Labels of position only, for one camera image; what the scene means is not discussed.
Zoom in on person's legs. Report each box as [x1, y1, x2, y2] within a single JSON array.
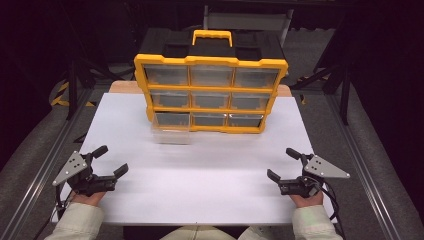
[[159, 225, 295, 240]]

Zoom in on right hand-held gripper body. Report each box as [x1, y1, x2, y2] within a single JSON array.
[[278, 153, 351, 198]]

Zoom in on metal floor rail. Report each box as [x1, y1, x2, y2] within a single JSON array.
[[323, 93, 424, 240], [0, 87, 96, 240]]

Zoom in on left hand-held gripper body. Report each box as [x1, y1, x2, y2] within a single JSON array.
[[52, 150, 118, 198]]

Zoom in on pulled-out clear plastic drawer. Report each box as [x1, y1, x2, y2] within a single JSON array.
[[151, 112, 192, 146]]

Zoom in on person's right hand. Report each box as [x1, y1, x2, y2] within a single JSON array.
[[288, 191, 325, 209]]

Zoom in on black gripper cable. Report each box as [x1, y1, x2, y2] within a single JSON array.
[[311, 178, 347, 240], [54, 184, 75, 222]]

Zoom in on black tripod stand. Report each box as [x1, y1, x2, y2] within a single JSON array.
[[61, 54, 136, 122], [289, 49, 355, 126]]

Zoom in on set of closed transparent bins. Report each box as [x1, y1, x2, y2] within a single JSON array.
[[143, 64, 280, 128]]

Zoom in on yellow black floor tape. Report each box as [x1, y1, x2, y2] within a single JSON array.
[[49, 81, 97, 108], [297, 75, 309, 106]]

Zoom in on yellow black organizer cabinet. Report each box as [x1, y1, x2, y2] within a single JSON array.
[[133, 27, 289, 135]]

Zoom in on person's left hand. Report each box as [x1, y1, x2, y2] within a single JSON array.
[[70, 190, 108, 208]]

